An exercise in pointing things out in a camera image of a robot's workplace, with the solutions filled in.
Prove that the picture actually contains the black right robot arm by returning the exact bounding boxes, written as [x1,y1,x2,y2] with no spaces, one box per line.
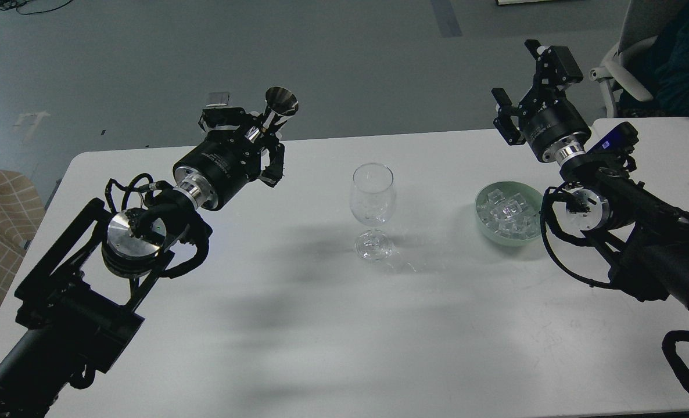
[491,39,689,394]

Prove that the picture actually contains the pile of ice cubes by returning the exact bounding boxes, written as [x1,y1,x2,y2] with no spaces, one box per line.
[477,185,543,240]

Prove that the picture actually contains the white office chair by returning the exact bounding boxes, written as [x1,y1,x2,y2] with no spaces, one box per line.
[589,1,687,117]

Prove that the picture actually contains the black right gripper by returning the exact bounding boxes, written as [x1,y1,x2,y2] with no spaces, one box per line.
[491,39,591,163]

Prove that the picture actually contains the green bowl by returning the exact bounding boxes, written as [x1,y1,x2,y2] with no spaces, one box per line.
[475,181,548,248]

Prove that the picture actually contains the clear wine glass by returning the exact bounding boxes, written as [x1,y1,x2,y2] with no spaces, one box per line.
[349,162,397,261]

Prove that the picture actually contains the black cables on floor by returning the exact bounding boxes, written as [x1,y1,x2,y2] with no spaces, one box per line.
[0,0,72,24]

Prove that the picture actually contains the person in teal sweater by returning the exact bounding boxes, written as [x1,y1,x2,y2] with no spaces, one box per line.
[619,2,689,117]

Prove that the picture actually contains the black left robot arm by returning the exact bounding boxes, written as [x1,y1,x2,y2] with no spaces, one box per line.
[0,98,299,417]

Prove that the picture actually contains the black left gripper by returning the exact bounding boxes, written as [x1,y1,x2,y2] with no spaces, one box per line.
[174,107,285,211]

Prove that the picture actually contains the steel double jigger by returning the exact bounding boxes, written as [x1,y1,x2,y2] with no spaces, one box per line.
[245,87,299,143]

